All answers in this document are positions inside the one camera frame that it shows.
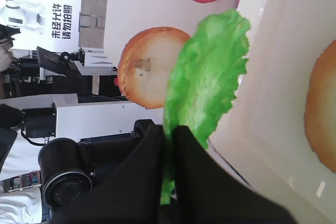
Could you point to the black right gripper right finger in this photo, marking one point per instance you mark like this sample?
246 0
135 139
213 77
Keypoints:
208 194

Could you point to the cream rectangular tray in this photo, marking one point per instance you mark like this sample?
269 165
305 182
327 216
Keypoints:
264 132

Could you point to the upright bread slice front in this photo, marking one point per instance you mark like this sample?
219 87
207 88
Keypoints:
146 62

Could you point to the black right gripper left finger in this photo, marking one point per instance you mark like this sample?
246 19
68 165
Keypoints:
131 194

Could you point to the white sign with text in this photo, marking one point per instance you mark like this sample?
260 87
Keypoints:
50 24

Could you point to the round bread slice on tray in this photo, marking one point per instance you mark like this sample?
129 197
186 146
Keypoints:
319 117

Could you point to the green lettuce leaf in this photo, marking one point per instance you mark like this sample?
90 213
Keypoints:
203 82

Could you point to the black robot arm joint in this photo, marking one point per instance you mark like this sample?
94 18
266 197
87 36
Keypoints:
70 170

